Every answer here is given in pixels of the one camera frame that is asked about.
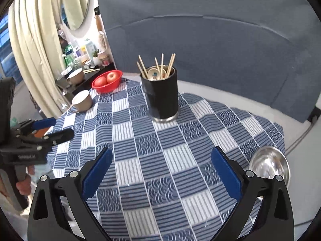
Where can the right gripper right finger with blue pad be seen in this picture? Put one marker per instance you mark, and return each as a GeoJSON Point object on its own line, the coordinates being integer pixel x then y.
{"type": "Point", "coordinates": [274, 220]}

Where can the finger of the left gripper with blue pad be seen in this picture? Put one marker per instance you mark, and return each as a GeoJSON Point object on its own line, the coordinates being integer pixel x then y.
{"type": "Point", "coordinates": [59, 137]}
{"type": "Point", "coordinates": [44, 123]}

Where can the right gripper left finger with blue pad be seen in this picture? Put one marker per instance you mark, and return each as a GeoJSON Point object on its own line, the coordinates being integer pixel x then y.
{"type": "Point", "coordinates": [47, 220]}

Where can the wooden chopstick of pair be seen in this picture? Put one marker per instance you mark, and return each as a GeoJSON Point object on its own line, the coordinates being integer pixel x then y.
{"type": "Point", "coordinates": [141, 70]}
{"type": "Point", "coordinates": [158, 69]}

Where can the wooden chopstick apart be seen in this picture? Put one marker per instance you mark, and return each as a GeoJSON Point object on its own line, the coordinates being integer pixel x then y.
{"type": "Point", "coordinates": [143, 66]}

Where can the white short ceramic spoon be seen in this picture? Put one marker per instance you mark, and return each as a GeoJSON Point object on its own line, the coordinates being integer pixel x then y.
{"type": "Point", "coordinates": [153, 74]}

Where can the person's left hand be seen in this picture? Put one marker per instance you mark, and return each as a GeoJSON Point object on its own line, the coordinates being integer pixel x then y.
{"type": "Point", "coordinates": [24, 186]}

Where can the beige ceramic mug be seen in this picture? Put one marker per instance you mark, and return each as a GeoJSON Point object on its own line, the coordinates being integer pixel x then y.
{"type": "Point", "coordinates": [81, 102]}

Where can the red apple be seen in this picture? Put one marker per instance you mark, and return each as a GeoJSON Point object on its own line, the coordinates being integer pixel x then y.
{"type": "Point", "coordinates": [100, 81]}
{"type": "Point", "coordinates": [112, 76]}

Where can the blue white patterned tablecloth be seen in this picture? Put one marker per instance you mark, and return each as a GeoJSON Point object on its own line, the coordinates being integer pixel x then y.
{"type": "Point", "coordinates": [161, 184]}

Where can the red plastic fruit basket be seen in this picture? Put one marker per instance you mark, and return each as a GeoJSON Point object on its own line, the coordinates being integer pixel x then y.
{"type": "Point", "coordinates": [109, 87]}

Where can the cream curtain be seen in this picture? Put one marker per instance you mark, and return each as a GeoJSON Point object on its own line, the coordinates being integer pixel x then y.
{"type": "Point", "coordinates": [37, 51]}

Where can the black cylindrical utensil holder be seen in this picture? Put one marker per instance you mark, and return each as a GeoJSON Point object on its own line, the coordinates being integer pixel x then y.
{"type": "Point", "coordinates": [162, 97]}

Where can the chopstick standing in holder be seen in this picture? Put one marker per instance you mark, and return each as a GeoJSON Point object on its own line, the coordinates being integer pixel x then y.
{"type": "Point", "coordinates": [170, 65]}

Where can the grey upholstered sofa back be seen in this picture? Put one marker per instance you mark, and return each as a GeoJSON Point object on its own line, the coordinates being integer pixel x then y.
{"type": "Point", "coordinates": [264, 50]}

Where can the round wall mirror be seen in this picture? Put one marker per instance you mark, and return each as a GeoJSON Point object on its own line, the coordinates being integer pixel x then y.
{"type": "Point", "coordinates": [76, 16]}

